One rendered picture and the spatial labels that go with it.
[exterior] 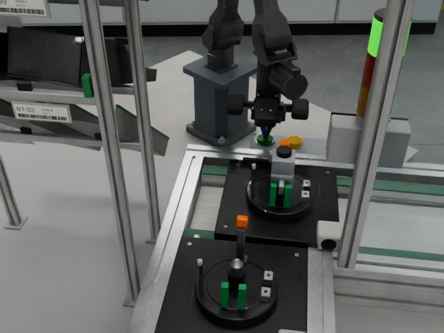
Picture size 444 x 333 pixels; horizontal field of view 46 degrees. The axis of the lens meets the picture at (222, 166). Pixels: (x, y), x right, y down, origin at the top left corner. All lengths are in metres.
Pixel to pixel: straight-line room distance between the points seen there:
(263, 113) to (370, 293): 0.42
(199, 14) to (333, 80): 1.16
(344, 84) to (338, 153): 2.75
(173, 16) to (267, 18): 3.04
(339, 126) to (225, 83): 0.53
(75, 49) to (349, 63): 3.21
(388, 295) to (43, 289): 0.67
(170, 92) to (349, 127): 0.94
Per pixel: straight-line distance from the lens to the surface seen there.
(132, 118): 0.99
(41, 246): 1.20
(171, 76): 1.77
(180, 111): 1.58
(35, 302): 1.10
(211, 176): 1.19
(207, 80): 1.33
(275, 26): 1.11
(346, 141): 0.84
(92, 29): 0.71
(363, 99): 0.81
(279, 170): 1.01
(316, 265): 0.98
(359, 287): 1.03
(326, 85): 3.57
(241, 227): 0.89
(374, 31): 0.76
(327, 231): 1.01
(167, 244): 1.02
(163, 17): 4.14
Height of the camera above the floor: 1.68
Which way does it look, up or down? 38 degrees down
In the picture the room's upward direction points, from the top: straight up
